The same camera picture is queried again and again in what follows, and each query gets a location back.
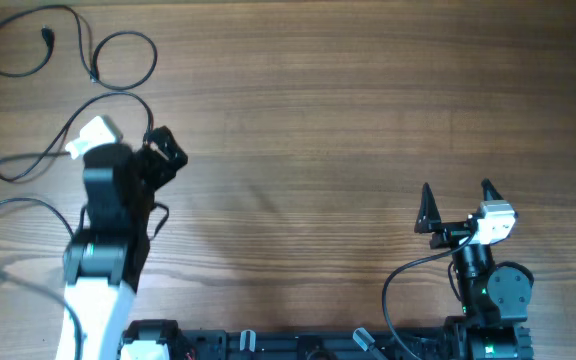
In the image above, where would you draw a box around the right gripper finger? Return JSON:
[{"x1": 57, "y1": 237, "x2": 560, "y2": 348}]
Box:
[
  {"x1": 481, "y1": 178, "x2": 503, "y2": 201},
  {"x1": 414, "y1": 183, "x2": 442, "y2": 234}
]

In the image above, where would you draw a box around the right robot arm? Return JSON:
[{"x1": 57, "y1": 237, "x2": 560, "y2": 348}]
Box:
[{"x1": 414, "y1": 179, "x2": 534, "y2": 360}]

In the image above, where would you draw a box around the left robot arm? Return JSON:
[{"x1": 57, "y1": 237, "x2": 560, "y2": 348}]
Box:
[{"x1": 56, "y1": 127, "x2": 188, "y2": 359}]

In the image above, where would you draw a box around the right camera black cable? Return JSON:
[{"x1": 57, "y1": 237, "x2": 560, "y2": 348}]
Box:
[{"x1": 381, "y1": 229, "x2": 477, "y2": 360}]

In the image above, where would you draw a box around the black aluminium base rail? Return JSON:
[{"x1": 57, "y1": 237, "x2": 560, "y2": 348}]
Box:
[{"x1": 117, "y1": 319, "x2": 534, "y2": 360}]

